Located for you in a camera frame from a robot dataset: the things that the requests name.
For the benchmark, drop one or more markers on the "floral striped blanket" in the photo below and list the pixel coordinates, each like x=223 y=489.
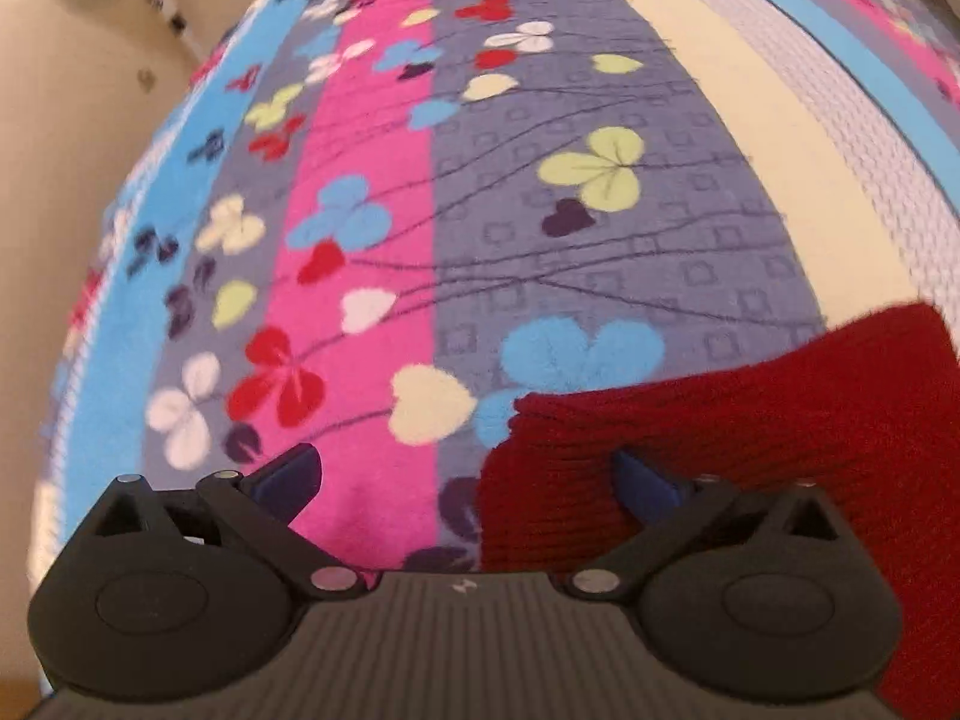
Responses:
x=525 y=240

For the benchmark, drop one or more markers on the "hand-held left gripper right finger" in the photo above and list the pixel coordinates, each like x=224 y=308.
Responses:
x=651 y=491

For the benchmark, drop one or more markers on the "red knit sweater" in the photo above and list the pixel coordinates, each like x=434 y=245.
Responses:
x=787 y=420

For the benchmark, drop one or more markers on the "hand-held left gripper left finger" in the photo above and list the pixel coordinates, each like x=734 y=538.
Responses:
x=289 y=476

